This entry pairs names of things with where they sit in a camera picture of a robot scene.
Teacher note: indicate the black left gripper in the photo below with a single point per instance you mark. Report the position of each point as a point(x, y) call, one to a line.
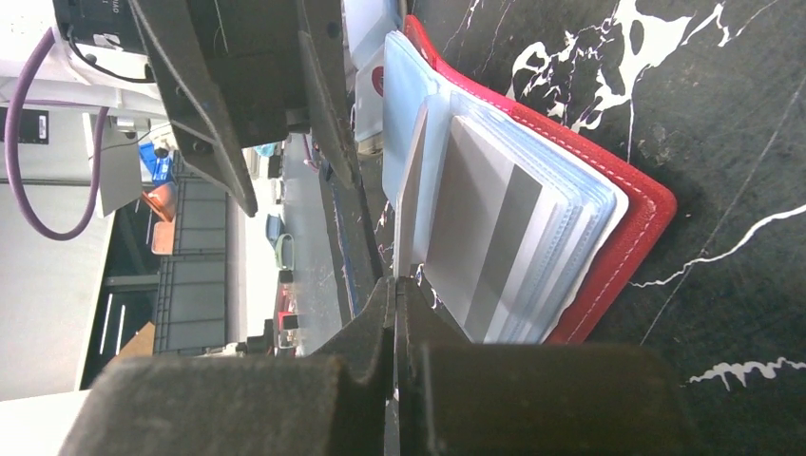
point(230, 75)

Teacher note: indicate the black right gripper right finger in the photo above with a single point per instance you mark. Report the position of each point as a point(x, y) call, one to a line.
point(461, 398)

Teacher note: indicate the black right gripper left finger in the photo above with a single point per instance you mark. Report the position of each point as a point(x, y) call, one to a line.
point(330, 402)

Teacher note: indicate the red card holder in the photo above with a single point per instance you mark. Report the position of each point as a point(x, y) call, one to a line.
point(526, 230)

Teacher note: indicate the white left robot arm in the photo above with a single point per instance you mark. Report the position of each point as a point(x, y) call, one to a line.
point(82, 53)

